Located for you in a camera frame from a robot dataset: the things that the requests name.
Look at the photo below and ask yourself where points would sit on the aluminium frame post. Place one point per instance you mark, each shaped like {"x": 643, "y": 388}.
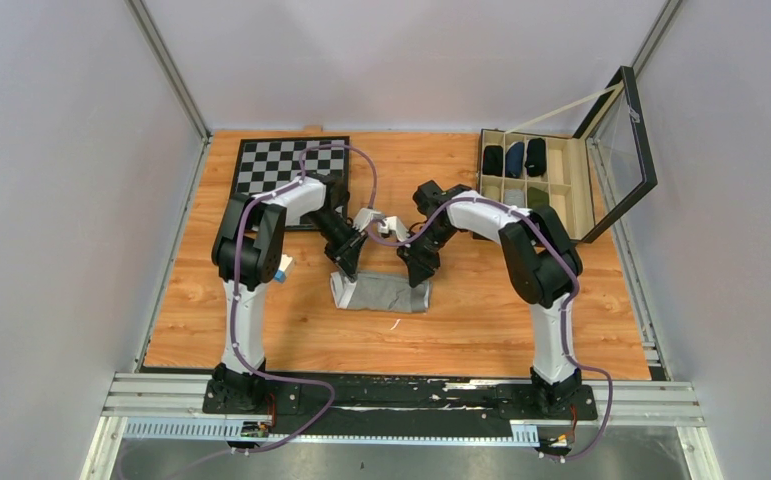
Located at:
{"x": 155, "y": 41}
{"x": 656, "y": 32}

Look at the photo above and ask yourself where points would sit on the black white chessboard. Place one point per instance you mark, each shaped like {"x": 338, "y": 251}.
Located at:
{"x": 265, "y": 164}

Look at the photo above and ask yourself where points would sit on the grey rolled underwear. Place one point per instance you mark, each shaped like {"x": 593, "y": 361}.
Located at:
{"x": 514, "y": 197}

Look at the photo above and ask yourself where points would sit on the navy rolled underwear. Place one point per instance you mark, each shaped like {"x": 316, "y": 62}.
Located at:
{"x": 514, "y": 159}

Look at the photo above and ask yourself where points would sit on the left aluminium frame post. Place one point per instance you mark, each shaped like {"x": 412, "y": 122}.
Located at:
{"x": 155, "y": 41}

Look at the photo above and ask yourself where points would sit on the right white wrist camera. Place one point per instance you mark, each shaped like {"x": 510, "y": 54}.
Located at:
{"x": 392, "y": 228}

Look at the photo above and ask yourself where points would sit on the grey underwear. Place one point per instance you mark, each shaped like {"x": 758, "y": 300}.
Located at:
{"x": 514, "y": 197}
{"x": 381, "y": 292}

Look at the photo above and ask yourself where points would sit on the right aluminium frame post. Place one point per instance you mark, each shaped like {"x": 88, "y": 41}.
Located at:
{"x": 656, "y": 32}

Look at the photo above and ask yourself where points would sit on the beige rolled underwear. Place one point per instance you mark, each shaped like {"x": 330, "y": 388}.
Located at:
{"x": 492, "y": 192}

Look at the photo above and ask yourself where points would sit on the black compartment storage box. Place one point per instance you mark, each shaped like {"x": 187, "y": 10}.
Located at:
{"x": 596, "y": 174}

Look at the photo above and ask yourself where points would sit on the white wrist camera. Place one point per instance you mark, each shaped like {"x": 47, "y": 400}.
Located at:
{"x": 366, "y": 217}
{"x": 392, "y": 228}

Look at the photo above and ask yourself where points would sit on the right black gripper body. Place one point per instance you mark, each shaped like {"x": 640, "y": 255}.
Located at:
{"x": 430, "y": 243}

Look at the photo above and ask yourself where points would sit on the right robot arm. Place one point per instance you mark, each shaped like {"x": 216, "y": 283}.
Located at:
{"x": 542, "y": 263}

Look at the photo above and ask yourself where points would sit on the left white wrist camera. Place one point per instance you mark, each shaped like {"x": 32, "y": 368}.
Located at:
{"x": 366, "y": 217}

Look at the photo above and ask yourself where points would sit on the black rolled underwear tall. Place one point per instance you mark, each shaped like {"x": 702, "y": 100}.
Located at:
{"x": 535, "y": 163}

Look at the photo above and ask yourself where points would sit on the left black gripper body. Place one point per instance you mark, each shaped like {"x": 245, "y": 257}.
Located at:
{"x": 338, "y": 235}

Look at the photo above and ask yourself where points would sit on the white blue toy block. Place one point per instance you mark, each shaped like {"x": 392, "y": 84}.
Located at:
{"x": 285, "y": 267}

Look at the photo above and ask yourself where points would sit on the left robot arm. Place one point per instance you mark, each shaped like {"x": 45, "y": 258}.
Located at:
{"x": 248, "y": 253}

